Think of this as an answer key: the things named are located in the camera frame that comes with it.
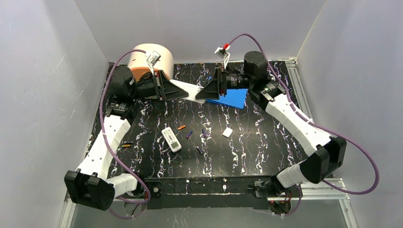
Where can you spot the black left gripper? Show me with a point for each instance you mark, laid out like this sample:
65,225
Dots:
160,84

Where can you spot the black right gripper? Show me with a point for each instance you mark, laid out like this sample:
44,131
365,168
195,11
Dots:
221,82

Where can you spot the long white remote control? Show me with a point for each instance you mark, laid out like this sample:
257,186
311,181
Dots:
191,89

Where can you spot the white battery cover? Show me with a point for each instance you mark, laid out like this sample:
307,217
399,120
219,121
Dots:
227,132

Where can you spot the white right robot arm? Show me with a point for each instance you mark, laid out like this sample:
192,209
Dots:
324,152

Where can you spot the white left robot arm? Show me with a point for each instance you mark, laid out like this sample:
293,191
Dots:
89,184

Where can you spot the small white buttoned remote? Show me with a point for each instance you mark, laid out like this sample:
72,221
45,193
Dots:
171,139

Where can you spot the blue flat foam pad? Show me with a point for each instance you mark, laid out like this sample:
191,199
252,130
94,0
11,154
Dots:
234,98

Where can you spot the cream cylindrical drum container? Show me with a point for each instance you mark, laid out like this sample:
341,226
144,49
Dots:
138,66

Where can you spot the black base bar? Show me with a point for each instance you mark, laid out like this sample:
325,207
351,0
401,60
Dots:
207,192

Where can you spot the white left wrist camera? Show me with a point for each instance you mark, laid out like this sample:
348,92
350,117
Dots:
151,59

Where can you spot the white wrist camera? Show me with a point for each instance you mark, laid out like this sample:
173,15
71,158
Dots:
151,59
223,53

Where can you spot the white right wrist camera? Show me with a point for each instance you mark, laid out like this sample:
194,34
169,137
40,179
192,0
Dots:
223,53

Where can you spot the aluminium frame rail right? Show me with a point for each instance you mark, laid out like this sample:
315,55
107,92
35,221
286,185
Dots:
291,65

